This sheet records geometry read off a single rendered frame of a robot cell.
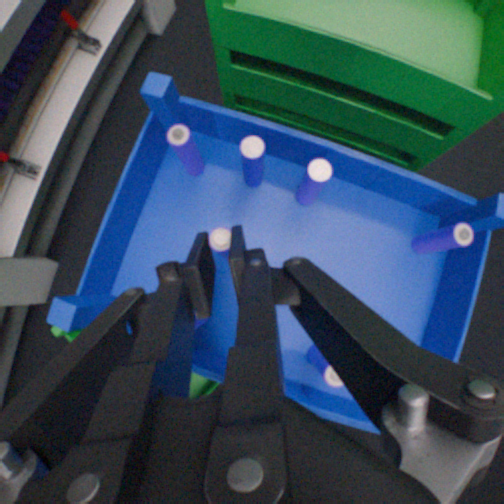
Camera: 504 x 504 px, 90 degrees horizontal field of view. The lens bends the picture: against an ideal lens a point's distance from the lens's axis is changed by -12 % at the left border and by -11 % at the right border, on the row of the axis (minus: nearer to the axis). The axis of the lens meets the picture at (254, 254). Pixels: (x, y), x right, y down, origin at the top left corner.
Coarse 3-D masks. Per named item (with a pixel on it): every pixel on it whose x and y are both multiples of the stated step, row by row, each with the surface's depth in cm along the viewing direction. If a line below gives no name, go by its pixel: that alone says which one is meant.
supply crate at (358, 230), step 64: (192, 128) 27; (256, 128) 23; (128, 192) 23; (192, 192) 27; (256, 192) 27; (320, 192) 27; (384, 192) 26; (448, 192) 21; (128, 256) 26; (320, 256) 26; (384, 256) 26; (448, 256) 26; (64, 320) 18; (448, 320) 23; (320, 384) 25
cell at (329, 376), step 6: (312, 348) 24; (312, 354) 23; (318, 354) 22; (312, 360) 23; (318, 360) 21; (324, 360) 20; (318, 366) 21; (324, 366) 19; (324, 372) 19; (330, 372) 19; (324, 378) 19; (330, 378) 19; (336, 378) 19; (330, 384) 19; (336, 384) 19; (342, 384) 19
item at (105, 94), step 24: (120, 48) 58; (120, 72) 61; (96, 96) 57; (96, 120) 60; (72, 144) 56; (72, 168) 59; (48, 192) 55; (48, 216) 56; (48, 240) 59; (24, 312) 57; (0, 336) 53; (0, 360) 53; (0, 384) 54; (0, 408) 56
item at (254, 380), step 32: (256, 288) 11; (256, 320) 9; (256, 352) 7; (224, 384) 6; (256, 384) 6; (224, 416) 5; (256, 416) 5; (224, 448) 4; (256, 448) 4; (224, 480) 4; (256, 480) 4; (288, 480) 4
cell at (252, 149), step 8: (240, 144) 20; (248, 144) 20; (256, 144) 20; (240, 152) 21; (248, 152) 20; (256, 152) 20; (264, 152) 21; (248, 160) 21; (256, 160) 21; (248, 168) 22; (256, 168) 22; (248, 176) 24; (256, 176) 24; (248, 184) 26; (256, 184) 26
